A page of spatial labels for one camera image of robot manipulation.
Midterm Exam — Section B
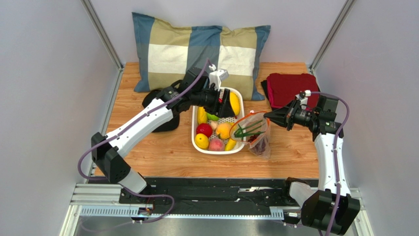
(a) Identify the aluminium frame post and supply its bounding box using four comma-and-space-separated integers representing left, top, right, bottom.
81, 0, 124, 71
308, 0, 357, 74

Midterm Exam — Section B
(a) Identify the red apple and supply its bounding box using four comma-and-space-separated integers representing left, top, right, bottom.
195, 123, 213, 138

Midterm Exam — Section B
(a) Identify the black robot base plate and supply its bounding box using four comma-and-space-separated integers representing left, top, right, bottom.
116, 177, 299, 215

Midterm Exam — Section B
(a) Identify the black embroidered cap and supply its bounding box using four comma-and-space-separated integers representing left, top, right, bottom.
142, 89, 180, 133

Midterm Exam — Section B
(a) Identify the yellow lemon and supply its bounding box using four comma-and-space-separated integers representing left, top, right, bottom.
194, 133, 210, 150

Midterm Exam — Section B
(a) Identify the red folded cloth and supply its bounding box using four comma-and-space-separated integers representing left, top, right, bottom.
266, 73, 320, 109

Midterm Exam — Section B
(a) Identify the left aluminium frame post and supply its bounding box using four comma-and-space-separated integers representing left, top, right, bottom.
81, 0, 124, 71

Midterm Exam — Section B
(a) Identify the orange yellow peach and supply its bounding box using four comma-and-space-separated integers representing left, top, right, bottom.
215, 122, 232, 140

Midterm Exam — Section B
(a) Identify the white perforated plastic basket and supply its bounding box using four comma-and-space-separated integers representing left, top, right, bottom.
191, 87, 245, 155

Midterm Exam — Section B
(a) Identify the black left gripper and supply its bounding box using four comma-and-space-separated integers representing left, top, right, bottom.
191, 85, 236, 120

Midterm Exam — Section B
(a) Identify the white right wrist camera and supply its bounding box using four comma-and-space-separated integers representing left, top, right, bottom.
295, 90, 311, 109

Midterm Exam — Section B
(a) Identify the beige garlic bulb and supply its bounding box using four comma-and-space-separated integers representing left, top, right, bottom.
209, 120, 218, 131

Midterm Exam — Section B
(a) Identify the blue beige checked pillow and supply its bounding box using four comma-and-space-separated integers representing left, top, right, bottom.
132, 13, 270, 101

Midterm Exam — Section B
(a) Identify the dark red grape bunch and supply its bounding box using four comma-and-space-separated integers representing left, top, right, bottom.
248, 134, 269, 157

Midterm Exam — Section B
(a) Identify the green apple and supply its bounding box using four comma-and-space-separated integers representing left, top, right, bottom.
207, 113, 219, 121

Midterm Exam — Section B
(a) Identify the green scallion bunch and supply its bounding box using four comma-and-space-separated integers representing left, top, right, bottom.
231, 119, 266, 140

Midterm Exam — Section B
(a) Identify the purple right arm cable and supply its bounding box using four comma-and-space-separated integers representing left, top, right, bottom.
281, 90, 351, 236

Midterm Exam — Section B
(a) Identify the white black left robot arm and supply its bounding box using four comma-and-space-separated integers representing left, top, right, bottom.
91, 65, 235, 198

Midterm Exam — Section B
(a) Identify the yellow mango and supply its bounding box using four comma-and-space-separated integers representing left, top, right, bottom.
230, 91, 240, 116

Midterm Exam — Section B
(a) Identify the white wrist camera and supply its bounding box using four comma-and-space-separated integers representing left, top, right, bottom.
295, 90, 311, 109
209, 64, 229, 90

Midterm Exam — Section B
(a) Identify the right aluminium frame post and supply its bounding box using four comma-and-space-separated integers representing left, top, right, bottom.
308, 0, 357, 74

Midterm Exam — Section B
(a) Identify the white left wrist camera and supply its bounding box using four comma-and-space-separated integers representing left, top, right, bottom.
209, 64, 229, 90

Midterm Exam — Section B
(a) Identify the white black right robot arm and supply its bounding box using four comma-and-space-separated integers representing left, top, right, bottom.
264, 92, 360, 236

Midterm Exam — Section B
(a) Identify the clear zip top bag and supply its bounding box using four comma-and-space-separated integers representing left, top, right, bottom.
230, 111, 271, 159

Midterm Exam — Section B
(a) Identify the yellow corn cob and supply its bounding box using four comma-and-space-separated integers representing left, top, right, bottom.
197, 107, 208, 125

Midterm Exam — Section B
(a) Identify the aluminium front rail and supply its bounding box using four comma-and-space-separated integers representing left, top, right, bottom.
70, 183, 365, 221

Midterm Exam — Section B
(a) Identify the yellow banana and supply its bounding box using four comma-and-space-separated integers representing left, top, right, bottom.
224, 138, 237, 151

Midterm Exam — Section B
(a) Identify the pink peach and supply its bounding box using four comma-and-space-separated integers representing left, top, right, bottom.
208, 138, 225, 151

